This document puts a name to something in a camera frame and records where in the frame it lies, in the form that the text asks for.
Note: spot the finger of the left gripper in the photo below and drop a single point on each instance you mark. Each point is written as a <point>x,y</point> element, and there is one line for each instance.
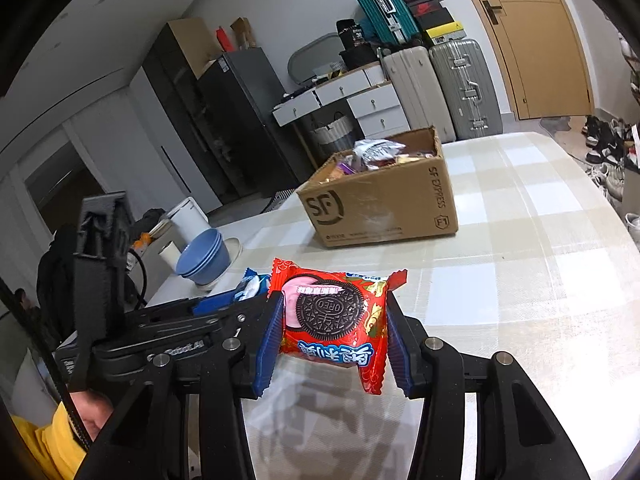
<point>215,302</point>
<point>188,319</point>

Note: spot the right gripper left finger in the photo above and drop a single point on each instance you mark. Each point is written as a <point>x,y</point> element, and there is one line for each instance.
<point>146,437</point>

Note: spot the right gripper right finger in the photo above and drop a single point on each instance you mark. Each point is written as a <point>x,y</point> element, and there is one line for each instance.
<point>518,435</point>

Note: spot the blue Oreo snack pack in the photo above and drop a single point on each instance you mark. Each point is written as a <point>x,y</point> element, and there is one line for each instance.
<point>252,284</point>

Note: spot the red Oreo snack pack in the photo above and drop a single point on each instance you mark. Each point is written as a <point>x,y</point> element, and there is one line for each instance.
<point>336,318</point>

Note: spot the silver purple snack bag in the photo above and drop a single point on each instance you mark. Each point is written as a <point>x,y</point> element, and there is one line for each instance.
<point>370,154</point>

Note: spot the yellow sleeve forearm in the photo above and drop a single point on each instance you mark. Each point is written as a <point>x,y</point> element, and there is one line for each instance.
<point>53,446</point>

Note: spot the person's left hand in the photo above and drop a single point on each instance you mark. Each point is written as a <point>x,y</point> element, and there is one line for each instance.
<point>93,409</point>

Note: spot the blue bowls stack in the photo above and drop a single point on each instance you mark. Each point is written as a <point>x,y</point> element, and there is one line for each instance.
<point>204,259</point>

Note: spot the white kettle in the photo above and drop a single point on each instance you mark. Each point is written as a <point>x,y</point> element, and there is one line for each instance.
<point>189,220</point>

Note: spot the black refrigerator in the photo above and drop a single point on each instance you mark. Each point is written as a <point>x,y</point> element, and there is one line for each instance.
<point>241,89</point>

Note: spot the plaid tablecloth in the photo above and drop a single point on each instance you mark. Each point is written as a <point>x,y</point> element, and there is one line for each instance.
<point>541,267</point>

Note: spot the woven laundry basket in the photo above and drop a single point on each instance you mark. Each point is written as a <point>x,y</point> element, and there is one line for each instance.
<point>339,135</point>

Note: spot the SF cardboard box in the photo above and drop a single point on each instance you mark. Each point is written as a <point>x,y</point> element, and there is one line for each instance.
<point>399,201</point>

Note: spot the white drawer desk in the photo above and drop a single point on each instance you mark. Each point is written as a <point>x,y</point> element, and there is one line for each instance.
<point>365,97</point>

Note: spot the grey oval mirror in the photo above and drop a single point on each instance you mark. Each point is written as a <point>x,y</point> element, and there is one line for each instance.
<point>319,57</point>

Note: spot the beige suitcase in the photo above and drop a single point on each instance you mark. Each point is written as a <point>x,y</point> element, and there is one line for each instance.
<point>416,84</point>

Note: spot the silver suitcase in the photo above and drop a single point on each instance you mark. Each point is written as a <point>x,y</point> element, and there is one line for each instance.
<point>463,75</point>

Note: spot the shoe boxes stack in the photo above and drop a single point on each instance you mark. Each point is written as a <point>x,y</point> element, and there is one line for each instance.
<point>436,21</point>

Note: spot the teal suitcase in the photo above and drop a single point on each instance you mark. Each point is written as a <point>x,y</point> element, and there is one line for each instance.
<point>391,20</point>

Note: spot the wooden door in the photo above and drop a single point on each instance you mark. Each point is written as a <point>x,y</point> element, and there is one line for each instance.
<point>540,57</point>

